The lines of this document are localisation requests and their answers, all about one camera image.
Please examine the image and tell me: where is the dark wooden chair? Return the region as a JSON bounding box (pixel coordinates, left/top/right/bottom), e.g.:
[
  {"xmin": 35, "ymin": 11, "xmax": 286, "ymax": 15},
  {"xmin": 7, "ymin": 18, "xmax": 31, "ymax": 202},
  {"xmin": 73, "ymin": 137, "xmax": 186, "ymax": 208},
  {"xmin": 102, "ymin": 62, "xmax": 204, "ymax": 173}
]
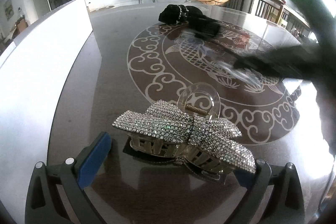
[{"xmin": 249, "ymin": 0, "xmax": 285, "ymax": 24}]

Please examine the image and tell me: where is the black fuzzy scrunchie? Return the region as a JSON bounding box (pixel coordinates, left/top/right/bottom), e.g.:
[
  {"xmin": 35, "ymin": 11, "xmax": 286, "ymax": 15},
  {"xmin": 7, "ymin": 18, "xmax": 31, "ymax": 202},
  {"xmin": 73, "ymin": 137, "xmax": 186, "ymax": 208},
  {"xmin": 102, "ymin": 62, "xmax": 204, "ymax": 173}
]
[{"xmin": 188, "ymin": 16, "xmax": 221, "ymax": 40}]

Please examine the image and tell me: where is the rhinestone bow hair claw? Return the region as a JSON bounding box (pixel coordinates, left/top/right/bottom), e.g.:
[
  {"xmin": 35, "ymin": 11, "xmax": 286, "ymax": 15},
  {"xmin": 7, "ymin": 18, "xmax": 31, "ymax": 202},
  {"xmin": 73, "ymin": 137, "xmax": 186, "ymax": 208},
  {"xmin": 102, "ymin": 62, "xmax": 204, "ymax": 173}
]
[{"xmin": 112, "ymin": 83, "xmax": 257, "ymax": 176}]

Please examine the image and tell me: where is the white storage box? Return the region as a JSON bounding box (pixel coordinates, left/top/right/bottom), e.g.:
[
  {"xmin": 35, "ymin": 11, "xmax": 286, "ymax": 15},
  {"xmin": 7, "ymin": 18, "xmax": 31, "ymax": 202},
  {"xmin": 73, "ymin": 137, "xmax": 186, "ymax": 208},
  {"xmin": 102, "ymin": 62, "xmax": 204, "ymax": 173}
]
[{"xmin": 1, "ymin": 0, "xmax": 93, "ymax": 223}]

